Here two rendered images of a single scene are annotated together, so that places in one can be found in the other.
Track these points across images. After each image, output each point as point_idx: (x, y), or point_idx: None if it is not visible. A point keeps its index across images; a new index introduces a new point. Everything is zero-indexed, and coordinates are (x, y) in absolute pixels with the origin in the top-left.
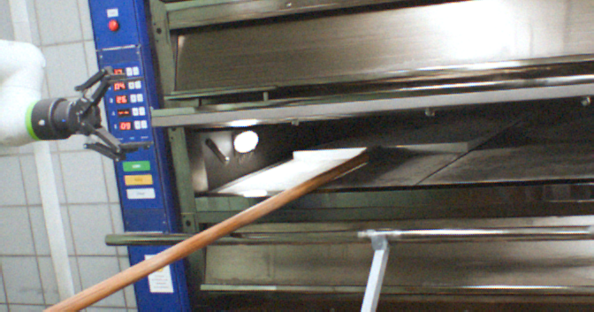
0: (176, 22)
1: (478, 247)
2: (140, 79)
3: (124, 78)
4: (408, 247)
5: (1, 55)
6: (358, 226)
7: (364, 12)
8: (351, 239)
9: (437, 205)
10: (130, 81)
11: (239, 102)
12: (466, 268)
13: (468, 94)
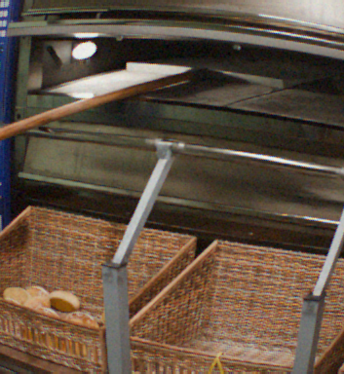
0: None
1: (269, 174)
2: None
3: None
4: (207, 164)
5: None
6: (163, 136)
7: None
8: (138, 145)
9: (238, 129)
10: None
11: (75, 19)
12: (255, 192)
13: (266, 38)
